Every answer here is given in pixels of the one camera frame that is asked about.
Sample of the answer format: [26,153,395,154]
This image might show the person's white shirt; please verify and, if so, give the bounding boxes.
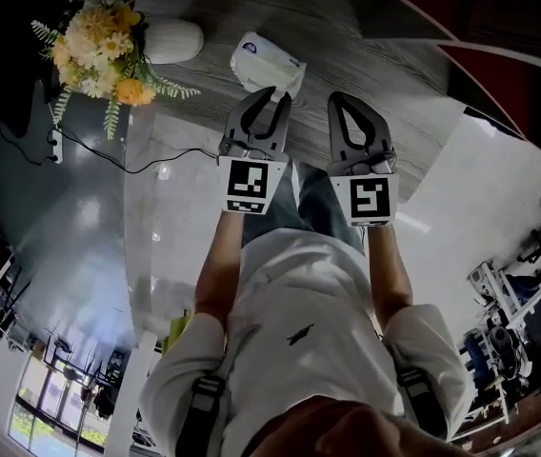
[138,228,477,457]

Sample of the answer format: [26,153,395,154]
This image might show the large glass window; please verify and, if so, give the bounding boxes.
[7,349,110,451]

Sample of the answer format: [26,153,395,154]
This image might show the grey wooden shelf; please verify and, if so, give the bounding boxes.
[75,0,468,203]

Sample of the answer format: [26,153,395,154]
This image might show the black power cable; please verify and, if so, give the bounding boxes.
[52,125,220,176]

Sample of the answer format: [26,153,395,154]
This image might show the grey backpack strap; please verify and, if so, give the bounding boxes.
[180,372,228,457]
[395,366,451,443]

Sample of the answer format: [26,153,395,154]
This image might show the white metal equipment frame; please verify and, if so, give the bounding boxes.
[458,169,541,430]

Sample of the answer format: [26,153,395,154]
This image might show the white square pillar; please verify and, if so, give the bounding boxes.
[106,329,158,457]

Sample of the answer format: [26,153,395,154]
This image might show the yellow and white flower bouquet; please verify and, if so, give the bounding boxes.
[30,0,203,142]

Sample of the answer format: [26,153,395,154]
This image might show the person's left forearm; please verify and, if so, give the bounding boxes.
[194,210,246,324]

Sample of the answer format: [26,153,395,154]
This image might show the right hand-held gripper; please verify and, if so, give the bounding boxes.
[324,90,401,229]

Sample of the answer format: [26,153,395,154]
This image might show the white power strip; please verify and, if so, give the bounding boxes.
[49,128,65,165]

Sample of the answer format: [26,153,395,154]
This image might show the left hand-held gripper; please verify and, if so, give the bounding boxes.
[216,86,294,216]

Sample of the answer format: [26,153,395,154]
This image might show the white pack of tissues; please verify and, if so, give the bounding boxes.
[230,30,309,103]

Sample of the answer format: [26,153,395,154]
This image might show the person's right forearm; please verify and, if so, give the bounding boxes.
[364,225,415,335]

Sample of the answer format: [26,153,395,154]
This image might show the white ribbed vase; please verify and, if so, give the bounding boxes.
[142,19,206,65]

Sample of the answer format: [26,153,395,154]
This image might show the person's blue jeans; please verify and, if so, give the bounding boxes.
[240,159,368,257]

